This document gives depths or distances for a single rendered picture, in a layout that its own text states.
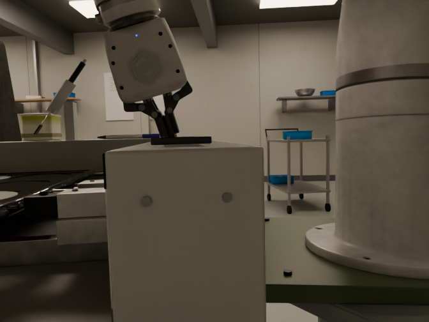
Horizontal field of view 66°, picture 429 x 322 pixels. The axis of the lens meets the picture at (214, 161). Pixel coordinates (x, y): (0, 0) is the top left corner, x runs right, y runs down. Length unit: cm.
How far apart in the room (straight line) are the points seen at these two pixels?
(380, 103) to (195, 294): 26
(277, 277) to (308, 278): 3
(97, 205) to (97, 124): 697
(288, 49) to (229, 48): 116
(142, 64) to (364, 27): 28
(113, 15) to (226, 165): 33
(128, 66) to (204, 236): 33
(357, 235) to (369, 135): 11
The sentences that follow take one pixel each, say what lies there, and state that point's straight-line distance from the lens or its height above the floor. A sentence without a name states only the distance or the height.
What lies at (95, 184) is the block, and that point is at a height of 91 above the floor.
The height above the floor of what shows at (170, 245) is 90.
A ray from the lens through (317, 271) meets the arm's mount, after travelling 35.
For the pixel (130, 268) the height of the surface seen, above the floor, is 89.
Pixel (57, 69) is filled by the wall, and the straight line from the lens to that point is 784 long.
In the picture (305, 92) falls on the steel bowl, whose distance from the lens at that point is 640.
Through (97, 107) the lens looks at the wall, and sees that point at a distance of 738.
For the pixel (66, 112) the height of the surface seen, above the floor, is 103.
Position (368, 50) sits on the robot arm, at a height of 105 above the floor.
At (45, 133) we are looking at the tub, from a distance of 91.
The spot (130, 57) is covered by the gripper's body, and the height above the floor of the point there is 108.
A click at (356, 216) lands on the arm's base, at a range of 39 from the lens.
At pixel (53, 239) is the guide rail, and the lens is 45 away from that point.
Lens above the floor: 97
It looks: 4 degrees down
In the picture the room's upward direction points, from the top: 2 degrees counter-clockwise
